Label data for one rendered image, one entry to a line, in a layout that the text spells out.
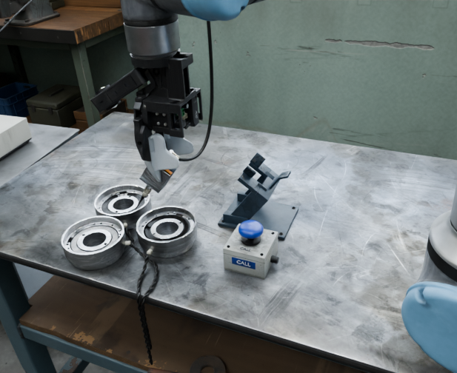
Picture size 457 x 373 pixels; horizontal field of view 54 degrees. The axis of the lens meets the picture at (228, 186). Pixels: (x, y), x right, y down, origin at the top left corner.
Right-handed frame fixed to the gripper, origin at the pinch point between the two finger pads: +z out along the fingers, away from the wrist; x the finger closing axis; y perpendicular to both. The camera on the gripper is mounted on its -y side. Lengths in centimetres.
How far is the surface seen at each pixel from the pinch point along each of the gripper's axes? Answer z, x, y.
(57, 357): 93, 11, -60
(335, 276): 13.2, -1.6, 31.0
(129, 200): 10.6, 3.1, -10.1
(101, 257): 10.3, -13.1, -5.0
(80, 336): 38.0, -10.9, -18.5
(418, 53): 23, 158, 38
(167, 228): 11.7, -1.1, 0.4
